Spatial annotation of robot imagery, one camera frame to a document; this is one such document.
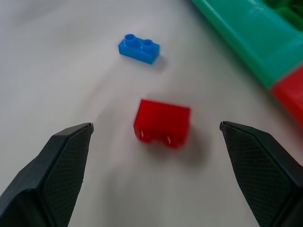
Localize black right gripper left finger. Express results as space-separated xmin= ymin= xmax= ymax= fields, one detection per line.
xmin=0 ymin=122 xmax=94 ymax=227

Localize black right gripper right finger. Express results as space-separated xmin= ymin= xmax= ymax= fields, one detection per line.
xmin=219 ymin=121 xmax=303 ymax=227

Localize red plastic bin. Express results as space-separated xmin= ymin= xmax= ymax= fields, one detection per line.
xmin=269 ymin=66 xmax=303 ymax=130

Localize red two-stud building block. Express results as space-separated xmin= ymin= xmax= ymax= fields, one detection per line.
xmin=133 ymin=98 xmax=191 ymax=149

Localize green plastic bin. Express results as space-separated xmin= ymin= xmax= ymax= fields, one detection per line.
xmin=190 ymin=0 xmax=303 ymax=90

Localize blue two-stud building block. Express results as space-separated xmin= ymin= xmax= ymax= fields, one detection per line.
xmin=117 ymin=34 xmax=160 ymax=65

